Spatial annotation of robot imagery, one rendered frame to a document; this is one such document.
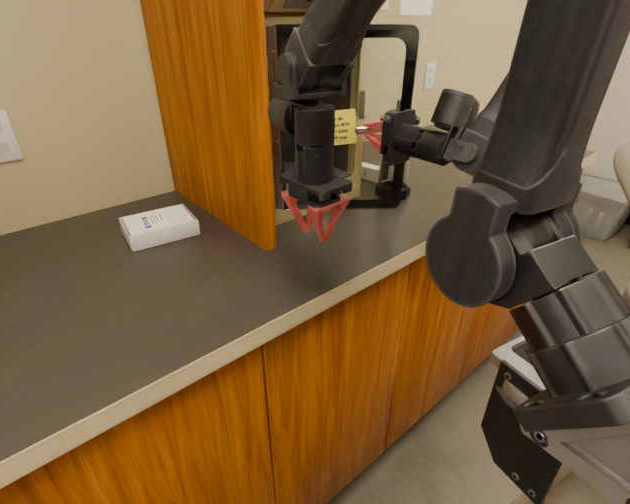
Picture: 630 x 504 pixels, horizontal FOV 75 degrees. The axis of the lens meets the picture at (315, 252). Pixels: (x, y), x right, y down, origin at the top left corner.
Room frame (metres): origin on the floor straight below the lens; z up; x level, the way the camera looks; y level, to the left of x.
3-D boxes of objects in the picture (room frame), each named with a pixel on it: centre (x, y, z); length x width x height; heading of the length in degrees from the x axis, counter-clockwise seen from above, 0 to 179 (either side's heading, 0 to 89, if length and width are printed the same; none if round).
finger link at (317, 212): (0.58, -0.01, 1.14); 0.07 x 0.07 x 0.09; 41
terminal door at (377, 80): (0.92, -0.06, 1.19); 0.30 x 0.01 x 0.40; 91
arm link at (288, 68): (0.62, 0.02, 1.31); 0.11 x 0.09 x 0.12; 30
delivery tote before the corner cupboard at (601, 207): (2.85, -2.02, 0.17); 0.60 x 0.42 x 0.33; 39
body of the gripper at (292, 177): (0.59, 0.00, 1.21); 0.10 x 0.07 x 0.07; 41
